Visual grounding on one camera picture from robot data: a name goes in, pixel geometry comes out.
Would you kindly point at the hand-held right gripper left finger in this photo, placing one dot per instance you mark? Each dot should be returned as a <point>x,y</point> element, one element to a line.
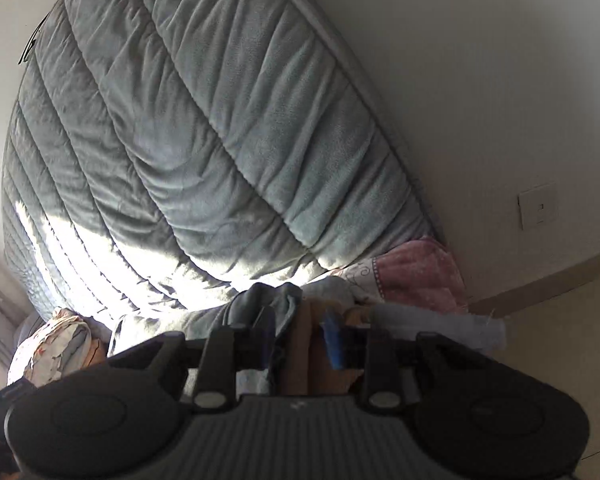
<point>266,335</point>

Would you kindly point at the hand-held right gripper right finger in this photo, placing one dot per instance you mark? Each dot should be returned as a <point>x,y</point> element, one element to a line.
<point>334,340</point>

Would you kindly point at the blue-grey cloth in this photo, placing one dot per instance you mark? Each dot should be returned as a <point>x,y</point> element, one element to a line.
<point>285,305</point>

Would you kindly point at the tan cloth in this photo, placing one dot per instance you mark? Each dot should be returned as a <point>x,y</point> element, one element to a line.
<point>300,355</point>

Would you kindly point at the beige patterned pillow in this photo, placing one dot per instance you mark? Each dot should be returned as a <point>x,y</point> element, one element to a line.
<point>45,350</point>

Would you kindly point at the pink towel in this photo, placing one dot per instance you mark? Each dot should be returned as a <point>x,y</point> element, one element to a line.
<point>420,270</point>

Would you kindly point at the beige baseboard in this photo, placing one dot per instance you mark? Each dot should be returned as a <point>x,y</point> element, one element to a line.
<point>545,282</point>

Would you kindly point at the grey-green quilted comforter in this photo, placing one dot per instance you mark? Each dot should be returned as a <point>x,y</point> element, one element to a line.
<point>205,110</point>

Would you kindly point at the white wall switch plate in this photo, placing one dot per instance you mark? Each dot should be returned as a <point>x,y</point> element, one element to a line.
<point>539,206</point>

